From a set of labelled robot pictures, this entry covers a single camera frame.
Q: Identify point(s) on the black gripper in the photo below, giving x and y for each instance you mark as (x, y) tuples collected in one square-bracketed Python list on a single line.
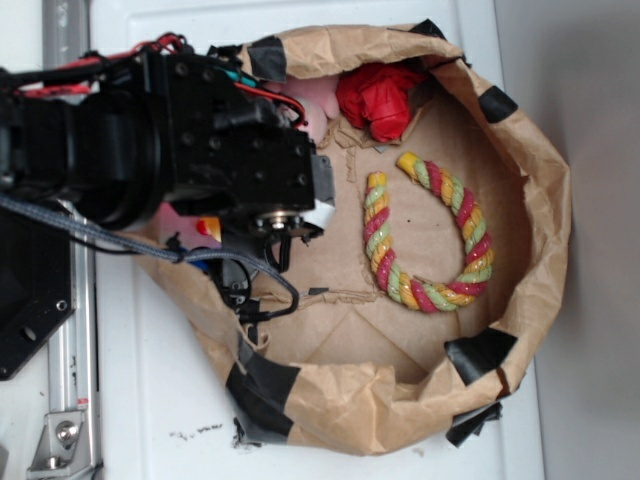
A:
[(228, 154)]

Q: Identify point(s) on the yellow rubber duck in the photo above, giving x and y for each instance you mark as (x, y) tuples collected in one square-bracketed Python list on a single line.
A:
[(210, 226)]

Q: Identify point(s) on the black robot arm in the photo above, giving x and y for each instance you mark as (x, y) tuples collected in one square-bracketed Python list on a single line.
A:
[(119, 135)]

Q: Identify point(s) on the pink plush bunny toy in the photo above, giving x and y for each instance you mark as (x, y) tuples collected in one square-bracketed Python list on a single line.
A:
[(320, 104)]

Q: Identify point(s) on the red crumpled cloth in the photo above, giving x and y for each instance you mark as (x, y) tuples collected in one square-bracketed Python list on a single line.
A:
[(376, 96)]

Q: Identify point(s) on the brown paper bag bin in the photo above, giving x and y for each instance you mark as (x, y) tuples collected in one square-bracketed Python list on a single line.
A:
[(351, 370)]

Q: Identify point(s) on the multicolour twisted rope toy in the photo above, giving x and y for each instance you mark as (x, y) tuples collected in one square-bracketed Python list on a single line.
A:
[(437, 257)]

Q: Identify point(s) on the aluminium extrusion rail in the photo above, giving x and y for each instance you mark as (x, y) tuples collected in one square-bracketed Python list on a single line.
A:
[(72, 349)]

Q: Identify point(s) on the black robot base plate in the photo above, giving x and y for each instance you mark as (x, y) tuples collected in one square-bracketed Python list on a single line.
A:
[(36, 289)]

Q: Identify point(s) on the metal corner bracket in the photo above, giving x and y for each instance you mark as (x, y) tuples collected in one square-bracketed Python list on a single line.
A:
[(63, 451)]

